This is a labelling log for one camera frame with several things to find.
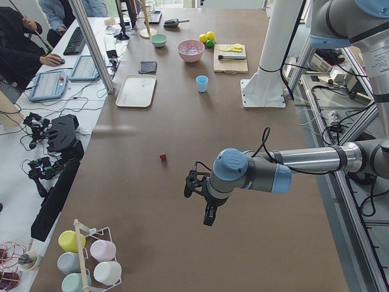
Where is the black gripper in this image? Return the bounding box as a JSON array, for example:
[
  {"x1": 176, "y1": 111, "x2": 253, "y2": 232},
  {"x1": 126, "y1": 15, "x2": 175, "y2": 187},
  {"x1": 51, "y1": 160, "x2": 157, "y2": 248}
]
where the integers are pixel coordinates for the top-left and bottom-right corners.
[{"x1": 203, "y1": 182, "x2": 228, "y2": 226}]

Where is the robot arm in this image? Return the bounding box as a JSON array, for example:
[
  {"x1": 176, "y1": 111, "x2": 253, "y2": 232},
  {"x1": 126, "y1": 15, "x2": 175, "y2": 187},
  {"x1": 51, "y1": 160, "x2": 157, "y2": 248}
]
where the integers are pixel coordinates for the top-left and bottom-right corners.
[{"x1": 201, "y1": 1, "x2": 388, "y2": 226}]

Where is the pink cup in rack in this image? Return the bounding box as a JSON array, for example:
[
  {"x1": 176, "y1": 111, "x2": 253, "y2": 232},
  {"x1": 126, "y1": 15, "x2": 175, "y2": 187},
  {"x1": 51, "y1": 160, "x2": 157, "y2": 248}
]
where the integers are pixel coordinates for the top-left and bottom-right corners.
[{"x1": 90, "y1": 240, "x2": 116, "y2": 262}]

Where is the light blue plastic cup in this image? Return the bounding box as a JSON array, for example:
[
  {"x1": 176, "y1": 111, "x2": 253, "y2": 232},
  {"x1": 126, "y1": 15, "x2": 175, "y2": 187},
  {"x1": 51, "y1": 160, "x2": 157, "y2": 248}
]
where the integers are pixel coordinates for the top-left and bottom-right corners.
[{"x1": 196, "y1": 75, "x2": 209, "y2": 93}]

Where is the yellow cup in rack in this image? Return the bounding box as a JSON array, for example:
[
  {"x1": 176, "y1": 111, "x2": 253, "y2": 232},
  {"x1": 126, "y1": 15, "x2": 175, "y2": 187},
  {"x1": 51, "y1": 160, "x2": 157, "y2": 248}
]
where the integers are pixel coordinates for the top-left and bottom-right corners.
[{"x1": 58, "y1": 230, "x2": 78, "y2": 253}]

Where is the grey cup in rack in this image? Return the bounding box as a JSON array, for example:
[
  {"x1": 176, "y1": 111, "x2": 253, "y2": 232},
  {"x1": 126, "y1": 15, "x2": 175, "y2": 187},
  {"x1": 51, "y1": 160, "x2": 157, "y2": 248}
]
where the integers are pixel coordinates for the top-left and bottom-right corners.
[{"x1": 57, "y1": 252, "x2": 81, "y2": 275}]

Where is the mint cup in rack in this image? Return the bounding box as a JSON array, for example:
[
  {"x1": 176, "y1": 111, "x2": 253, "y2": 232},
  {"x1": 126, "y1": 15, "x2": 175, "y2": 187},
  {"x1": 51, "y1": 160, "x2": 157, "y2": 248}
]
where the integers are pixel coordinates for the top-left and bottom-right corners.
[{"x1": 61, "y1": 273, "x2": 84, "y2": 292}]

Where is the metal ice scoop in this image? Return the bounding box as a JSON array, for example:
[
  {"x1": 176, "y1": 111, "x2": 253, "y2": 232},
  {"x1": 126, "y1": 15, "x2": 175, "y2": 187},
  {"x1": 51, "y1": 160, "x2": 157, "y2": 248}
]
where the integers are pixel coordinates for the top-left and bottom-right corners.
[{"x1": 164, "y1": 18, "x2": 190, "y2": 29}]

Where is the beige rabbit tray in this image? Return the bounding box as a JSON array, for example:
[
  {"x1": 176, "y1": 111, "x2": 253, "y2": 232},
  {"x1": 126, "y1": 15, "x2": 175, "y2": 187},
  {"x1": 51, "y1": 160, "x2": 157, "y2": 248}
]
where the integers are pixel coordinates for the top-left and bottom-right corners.
[{"x1": 115, "y1": 74, "x2": 157, "y2": 108}]

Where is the wooden cutting board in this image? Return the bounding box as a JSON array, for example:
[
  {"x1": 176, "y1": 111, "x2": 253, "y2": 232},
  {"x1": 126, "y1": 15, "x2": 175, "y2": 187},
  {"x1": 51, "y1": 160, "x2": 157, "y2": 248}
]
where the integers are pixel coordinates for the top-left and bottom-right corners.
[{"x1": 213, "y1": 43, "x2": 249, "y2": 74}]

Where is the steel muddler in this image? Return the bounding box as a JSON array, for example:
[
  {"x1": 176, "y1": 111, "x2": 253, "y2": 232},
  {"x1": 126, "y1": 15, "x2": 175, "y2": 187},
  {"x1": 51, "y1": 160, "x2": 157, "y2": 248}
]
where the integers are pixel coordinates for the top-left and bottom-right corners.
[{"x1": 218, "y1": 55, "x2": 246, "y2": 60}]

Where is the grey folded cloth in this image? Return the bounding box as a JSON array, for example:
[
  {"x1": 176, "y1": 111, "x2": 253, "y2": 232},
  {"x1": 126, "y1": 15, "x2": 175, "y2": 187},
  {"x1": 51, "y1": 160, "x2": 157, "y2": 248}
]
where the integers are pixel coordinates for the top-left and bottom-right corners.
[{"x1": 139, "y1": 61, "x2": 157, "y2": 74}]

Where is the pink bowl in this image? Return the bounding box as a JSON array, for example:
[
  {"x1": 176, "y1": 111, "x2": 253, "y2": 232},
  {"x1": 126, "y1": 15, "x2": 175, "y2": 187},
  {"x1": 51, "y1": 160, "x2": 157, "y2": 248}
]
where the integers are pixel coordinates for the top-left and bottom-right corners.
[{"x1": 177, "y1": 40, "x2": 205, "y2": 63}]

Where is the yellow plastic knife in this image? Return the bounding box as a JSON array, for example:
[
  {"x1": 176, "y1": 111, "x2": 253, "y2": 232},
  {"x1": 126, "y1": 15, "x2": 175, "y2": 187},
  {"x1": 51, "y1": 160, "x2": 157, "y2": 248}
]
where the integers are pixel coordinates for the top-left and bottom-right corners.
[{"x1": 219, "y1": 46, "x2": 236, "y2": 52}]

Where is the lemon slice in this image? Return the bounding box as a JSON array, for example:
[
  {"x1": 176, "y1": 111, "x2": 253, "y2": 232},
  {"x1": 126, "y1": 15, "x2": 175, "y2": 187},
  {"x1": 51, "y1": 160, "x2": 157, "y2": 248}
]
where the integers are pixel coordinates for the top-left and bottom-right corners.
[{"x1": 233, "y1": 43, "x2": 243, "y2": 52}]

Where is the green lime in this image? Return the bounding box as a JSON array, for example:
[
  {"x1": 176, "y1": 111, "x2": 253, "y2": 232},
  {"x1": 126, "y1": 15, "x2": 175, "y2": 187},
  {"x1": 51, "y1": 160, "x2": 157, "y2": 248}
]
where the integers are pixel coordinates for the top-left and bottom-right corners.
[{"x1": 205, "y1": 40, "x2": 215, "y2": 49}]

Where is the yellow lemon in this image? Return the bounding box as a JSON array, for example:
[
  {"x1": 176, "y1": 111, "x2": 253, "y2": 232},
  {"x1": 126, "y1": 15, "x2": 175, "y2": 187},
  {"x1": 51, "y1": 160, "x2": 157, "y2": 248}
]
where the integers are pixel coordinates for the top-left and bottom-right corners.
[
  {"x1": 205, "y1": 31, "x2": 216, "y2": 40},
  {"x1": 199, "y1": 34, "x2": 208, "y2": 43}
]

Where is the green bowl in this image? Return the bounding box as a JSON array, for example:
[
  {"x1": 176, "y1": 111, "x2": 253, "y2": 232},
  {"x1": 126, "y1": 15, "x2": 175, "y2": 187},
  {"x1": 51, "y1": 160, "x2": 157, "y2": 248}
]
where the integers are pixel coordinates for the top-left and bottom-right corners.
[{"x1": 150, "y1": 33, "x2": 168, "y2": 48}]

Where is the blue teach pendant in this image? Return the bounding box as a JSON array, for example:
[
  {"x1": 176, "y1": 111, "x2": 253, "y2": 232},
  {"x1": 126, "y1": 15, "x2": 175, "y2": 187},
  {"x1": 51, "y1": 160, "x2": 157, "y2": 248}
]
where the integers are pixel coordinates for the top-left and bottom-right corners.
[
  {"x1": 29, "y1": 70, "x2": 67, "y2": 102},
  {"x1": 69, "y1": 55, "x2": 100, "y2": 82}
]

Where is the wooden glass stand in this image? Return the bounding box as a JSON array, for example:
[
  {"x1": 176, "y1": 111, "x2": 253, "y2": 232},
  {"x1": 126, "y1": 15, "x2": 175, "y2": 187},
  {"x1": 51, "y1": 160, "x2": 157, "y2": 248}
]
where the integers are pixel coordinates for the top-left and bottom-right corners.
[{"x1": 138, "y1": 0, "x2": 157, "y2": 40}]

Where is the black keyboard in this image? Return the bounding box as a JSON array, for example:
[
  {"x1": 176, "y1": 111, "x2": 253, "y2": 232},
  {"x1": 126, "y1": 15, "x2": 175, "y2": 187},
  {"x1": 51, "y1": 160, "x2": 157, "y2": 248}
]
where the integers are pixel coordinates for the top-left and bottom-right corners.
[{"x1": 63, "y1": 27, "x2": 86, "y2": 55}]

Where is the white wire cup rack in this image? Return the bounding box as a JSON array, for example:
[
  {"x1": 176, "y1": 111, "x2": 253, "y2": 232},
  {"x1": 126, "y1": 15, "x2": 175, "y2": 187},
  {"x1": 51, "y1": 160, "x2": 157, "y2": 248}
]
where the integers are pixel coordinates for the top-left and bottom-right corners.
[{"x1": 74, "y1": 219, "x2": 122, "y2": 291}]

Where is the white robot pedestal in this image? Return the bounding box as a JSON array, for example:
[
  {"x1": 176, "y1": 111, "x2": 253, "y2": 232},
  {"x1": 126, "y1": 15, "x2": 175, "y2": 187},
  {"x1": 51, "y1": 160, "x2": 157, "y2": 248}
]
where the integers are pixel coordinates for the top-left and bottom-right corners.
[{"x1": 241, "y1": 0, "x2": 306, "y2": 108}]

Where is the aluminium frame post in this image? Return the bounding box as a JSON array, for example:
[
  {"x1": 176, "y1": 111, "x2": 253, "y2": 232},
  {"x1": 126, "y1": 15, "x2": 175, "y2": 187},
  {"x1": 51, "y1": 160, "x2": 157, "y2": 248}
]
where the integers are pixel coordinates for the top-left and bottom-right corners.
[{"x1": 69, "y1": 0, "x2": 114, "y2": 94}]

